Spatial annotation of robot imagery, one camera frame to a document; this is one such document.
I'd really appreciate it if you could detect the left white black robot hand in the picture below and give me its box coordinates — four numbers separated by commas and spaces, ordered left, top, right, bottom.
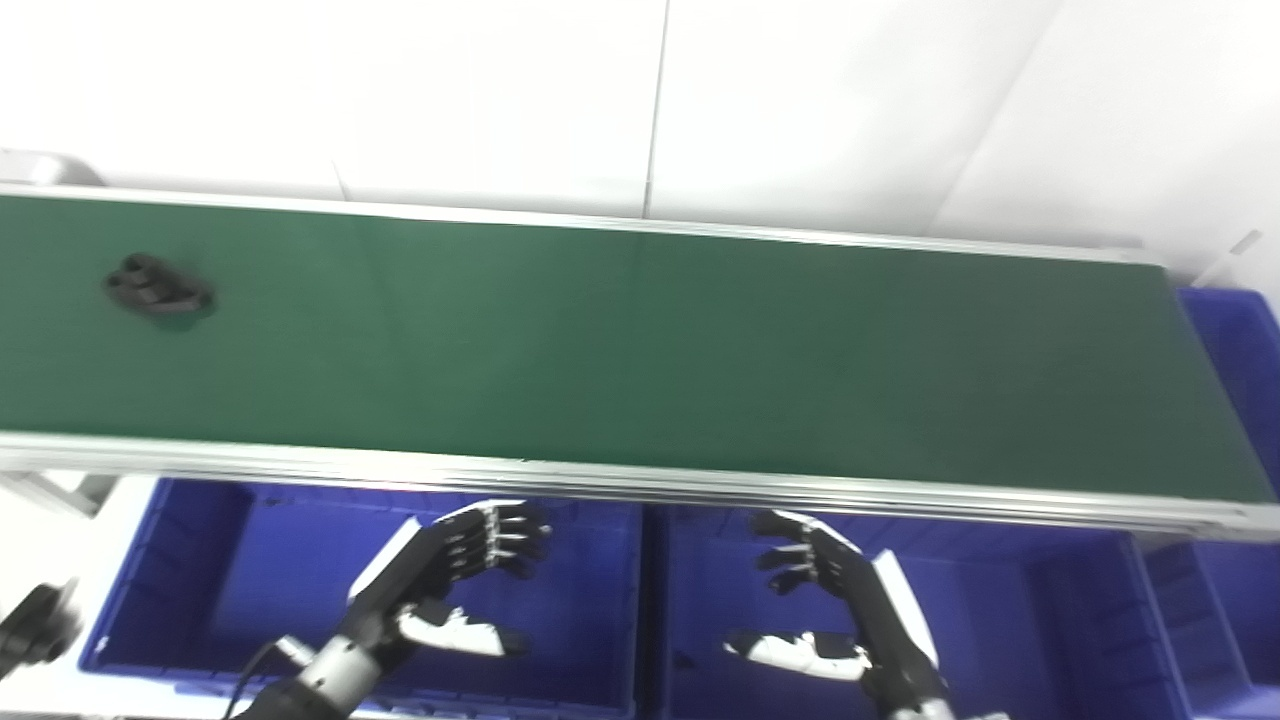
348, 500, 554, 662

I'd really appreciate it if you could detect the aluminium conveyor leg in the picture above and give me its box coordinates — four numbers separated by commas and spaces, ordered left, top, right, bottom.
0, 471, 120, 519

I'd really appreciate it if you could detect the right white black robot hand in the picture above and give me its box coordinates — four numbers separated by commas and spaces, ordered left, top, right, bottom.
724, 509, 947, 703

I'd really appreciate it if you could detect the green conveyor belt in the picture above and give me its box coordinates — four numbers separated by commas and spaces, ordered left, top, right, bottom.
0, 182, 1280, 543
0, 194, 1277, 503

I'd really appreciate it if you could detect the thin grey rod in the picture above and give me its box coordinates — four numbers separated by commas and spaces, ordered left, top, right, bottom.
1194, 230, 1264, 286

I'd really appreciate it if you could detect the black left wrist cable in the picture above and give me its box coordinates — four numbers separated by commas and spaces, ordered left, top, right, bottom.
222, 638, 303, 720

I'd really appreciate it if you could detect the grey conveyor motor housing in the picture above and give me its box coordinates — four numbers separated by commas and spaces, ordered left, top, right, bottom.
0, 149, 107, 190

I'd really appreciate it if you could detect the black flanged metal part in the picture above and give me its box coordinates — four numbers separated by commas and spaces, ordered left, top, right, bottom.
102, 253, 217, 320

